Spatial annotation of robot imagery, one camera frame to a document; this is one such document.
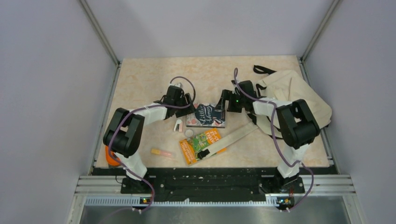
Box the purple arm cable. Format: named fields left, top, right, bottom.
left=106, top=76, right=196, bottom=212
left=233, top=68, right=315, bottom=211

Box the yellow pink highlighter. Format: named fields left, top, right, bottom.
left=150, top=148, right=175, bottom=158

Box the cream canvas backpack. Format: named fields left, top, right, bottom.
left=212, top=65, right=332, bottom=165

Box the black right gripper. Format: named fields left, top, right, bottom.
left=215, top=90, right=246, bottom=113

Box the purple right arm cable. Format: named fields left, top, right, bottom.
left=233, top=68, right=315, bottom=211

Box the aluminium frame rail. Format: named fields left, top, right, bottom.
left=77, top=0, right=120, bottom=67

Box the small round clear cap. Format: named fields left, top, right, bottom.
left=184, top=129, right=194, bottom=138

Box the orange green storey treehouse book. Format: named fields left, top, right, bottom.
left=179, top=128, right=226, bottom=166

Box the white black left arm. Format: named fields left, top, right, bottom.
left=103, top=85, right=196, bottom=193

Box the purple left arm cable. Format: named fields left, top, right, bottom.
left=106, top=76, right=196, bottom=212

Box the Little Women floral book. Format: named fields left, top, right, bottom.
left=186, top=103, right=226, bottom=128

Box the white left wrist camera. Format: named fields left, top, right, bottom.
left=169, top=83, right=183, bottom=88

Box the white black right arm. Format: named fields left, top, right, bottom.
left=215, top=81, right=320, bottom=192

